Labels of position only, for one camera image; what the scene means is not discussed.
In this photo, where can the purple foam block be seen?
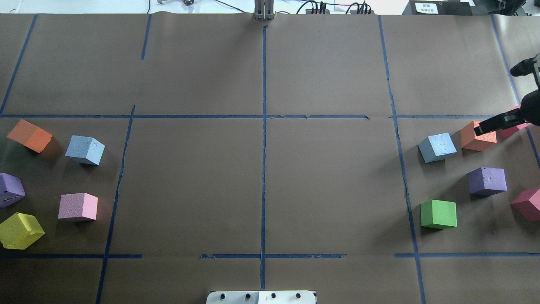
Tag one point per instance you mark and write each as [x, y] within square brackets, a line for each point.
[486, 181]
[11, 190]

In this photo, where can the purple foam block right side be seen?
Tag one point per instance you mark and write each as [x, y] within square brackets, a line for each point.
[486, 181]

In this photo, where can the orange foam block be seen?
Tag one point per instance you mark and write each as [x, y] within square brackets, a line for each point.
[471, 141]
[30, 136]

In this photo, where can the purple foam block left side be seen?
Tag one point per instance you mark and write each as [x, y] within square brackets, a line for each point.
[11, 190]

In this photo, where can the green foam block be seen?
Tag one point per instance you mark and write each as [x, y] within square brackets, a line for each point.
[438, 214]

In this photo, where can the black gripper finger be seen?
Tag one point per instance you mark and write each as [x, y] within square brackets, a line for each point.
[502, 121]

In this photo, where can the pink foam block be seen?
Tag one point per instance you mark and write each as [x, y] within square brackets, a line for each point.
[78, 207]

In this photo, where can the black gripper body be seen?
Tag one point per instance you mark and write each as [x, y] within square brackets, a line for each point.
[531, 109]

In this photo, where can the orange foam block right side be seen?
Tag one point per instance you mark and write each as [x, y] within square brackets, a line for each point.
[471, 141]

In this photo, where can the crimson foam block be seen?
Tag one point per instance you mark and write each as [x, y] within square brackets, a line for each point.
[512, 130]
[527, 204]

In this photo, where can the yellow foam block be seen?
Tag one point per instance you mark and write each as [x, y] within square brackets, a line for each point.
[20, 231]

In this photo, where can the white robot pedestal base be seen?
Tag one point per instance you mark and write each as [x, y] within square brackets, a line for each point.
[263, 297]

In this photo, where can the light blue foam block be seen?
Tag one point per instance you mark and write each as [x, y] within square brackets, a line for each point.
[85, 150]
[437, 147]

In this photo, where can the orange foam block left side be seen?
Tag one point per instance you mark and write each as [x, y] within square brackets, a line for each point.
[30, 136]

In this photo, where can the black box with label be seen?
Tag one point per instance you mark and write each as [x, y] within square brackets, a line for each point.
[437, 7]

